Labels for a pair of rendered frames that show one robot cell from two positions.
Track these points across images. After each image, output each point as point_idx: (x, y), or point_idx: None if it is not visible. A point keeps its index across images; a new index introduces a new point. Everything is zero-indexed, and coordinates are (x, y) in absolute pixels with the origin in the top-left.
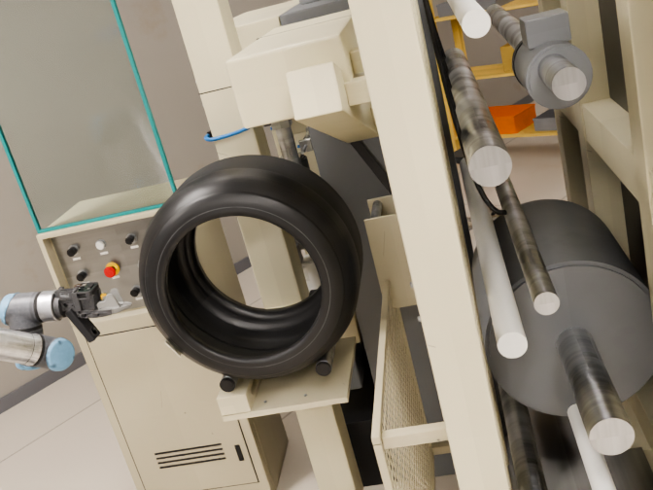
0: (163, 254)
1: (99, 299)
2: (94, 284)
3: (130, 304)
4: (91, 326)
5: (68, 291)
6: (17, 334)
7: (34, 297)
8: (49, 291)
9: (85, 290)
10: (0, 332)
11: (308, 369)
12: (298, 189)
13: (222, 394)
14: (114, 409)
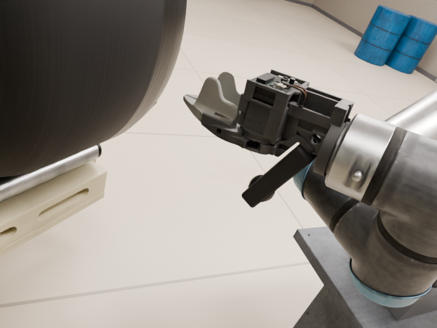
0: None
1: (243, 120)
2: (255, 81)
3: (186, 94)
4: (260, 177)
5: (318, 90)
6: (395, 114)
7: (406, 131)
8: (373, 122)
9: (277, 77)
10: (421, 98)
11: None
12: None
13: (95, 171)
14: None
